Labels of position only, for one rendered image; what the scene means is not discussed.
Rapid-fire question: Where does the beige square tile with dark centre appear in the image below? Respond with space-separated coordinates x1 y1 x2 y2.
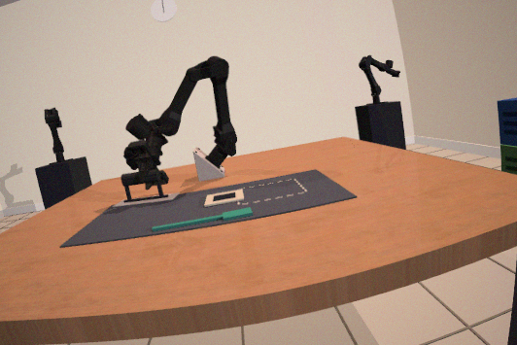
204 190 244 207

